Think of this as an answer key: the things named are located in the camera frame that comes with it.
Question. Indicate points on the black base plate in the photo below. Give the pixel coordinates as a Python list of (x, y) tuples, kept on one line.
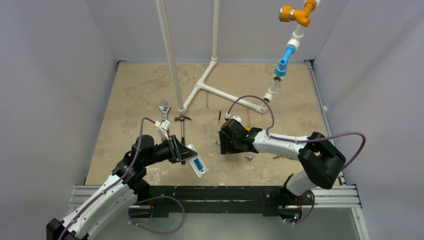
[(268, 201)]

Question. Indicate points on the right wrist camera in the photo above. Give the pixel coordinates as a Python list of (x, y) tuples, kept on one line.
[(234, 117)]

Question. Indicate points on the silver metal fitting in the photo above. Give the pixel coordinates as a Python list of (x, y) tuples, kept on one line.
[(249, 157)]

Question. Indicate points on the black handled hammer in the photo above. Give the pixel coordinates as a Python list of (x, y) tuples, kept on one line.
[(182, 119)]

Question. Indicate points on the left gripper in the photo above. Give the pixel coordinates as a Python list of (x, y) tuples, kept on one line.
[(180, 152)]

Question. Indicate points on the white pvc pipe frame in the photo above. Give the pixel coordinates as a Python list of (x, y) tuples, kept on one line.
[(183, 105)]

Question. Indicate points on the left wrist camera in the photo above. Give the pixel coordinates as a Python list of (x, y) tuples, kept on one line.
[(163, 129)]

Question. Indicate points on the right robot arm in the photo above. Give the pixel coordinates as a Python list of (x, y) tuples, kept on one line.
[(321, 161)]

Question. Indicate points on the orange pipe valve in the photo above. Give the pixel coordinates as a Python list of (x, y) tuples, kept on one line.
[(302, 16)]

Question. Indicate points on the blue pipe fitting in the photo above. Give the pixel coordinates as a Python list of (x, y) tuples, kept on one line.
[(282, 66)]

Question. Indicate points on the orange handled pliers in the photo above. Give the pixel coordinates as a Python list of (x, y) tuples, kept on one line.
[(281, 156)]

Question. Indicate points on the blue battery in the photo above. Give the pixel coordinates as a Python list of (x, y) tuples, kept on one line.
[(202, 165), (198, 164)]

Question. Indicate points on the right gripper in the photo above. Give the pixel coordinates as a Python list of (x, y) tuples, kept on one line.
[(227, 139)]

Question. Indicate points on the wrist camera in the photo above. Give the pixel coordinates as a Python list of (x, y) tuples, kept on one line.
[(163, 129), (234, 117)]

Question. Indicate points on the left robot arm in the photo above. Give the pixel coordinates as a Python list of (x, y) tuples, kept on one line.
[(123, 188)]

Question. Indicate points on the small silver spanner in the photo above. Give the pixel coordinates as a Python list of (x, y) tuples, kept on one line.
[(207, 100)]

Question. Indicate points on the aluminium rail frame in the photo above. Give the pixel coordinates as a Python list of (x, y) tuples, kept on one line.
[(342, 196)]

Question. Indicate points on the red adjustable wrench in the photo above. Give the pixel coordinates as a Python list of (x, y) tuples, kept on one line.
[(164, 108)]

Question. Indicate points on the white remote control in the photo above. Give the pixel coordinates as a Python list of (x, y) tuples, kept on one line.
[(196, 171)]

